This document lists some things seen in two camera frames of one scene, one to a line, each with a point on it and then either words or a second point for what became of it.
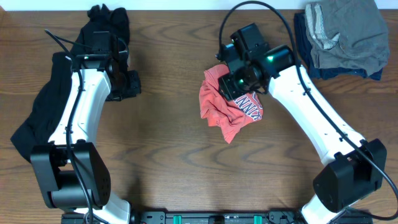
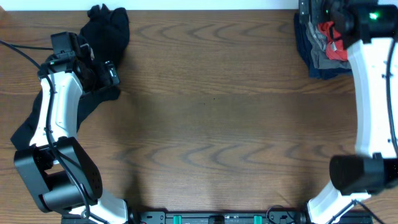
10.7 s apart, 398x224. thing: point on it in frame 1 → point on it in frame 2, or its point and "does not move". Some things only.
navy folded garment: [300, 19] does not move
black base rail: [146, 216] does not move
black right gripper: [231, 92] → [316, 10]
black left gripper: [134, 76] → [105, 80]
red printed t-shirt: [229, 116] → [335, 49]
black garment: [37, 125] does not move
